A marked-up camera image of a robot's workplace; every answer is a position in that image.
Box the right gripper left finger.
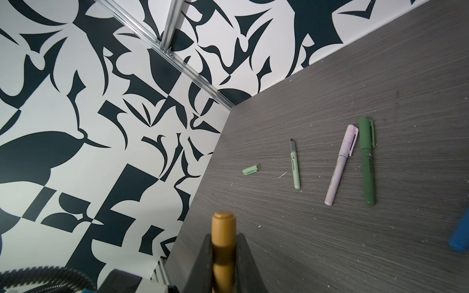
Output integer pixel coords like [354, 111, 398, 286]
[183, 234, 213, 293]

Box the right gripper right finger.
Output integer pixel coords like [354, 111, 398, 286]
[235, 233, 268, 293]

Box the light green pen cap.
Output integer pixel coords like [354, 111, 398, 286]
[243, 164, 260, 175]

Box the light green pen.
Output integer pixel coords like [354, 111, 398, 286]
[289, 139, 301, 190]

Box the pink pen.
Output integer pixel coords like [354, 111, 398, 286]
[324, 125, 359, 206]

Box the dark green pen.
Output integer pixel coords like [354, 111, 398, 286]
[359, 117, 376, 206]

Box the blue pen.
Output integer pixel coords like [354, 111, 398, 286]
[448, 209, 469, 251]

